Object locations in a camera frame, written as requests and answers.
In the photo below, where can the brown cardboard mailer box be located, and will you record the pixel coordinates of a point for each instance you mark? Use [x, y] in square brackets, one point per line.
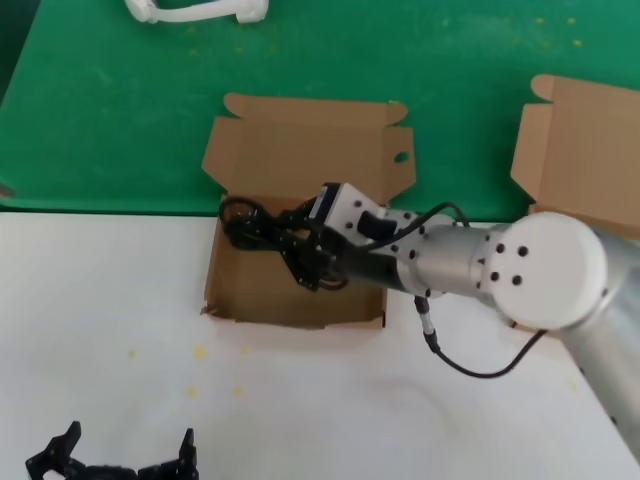
[585, 150]

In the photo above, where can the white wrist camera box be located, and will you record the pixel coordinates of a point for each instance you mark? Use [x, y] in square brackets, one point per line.
[345, 210]

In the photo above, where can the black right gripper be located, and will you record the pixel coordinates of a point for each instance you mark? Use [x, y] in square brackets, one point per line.
[360, 265]

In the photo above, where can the green tablecloth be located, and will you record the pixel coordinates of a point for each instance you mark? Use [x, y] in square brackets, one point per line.
[100, 125]

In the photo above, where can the open cardboard box centre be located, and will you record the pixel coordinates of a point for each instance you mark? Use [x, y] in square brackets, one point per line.
[300, 145]

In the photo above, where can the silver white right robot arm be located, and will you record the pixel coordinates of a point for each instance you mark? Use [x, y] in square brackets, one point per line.
[545, 265]

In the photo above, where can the white VR headset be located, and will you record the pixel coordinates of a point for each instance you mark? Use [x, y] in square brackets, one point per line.
[200, 11]

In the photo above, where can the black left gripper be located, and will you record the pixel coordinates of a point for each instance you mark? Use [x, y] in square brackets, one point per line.
[105, 472]

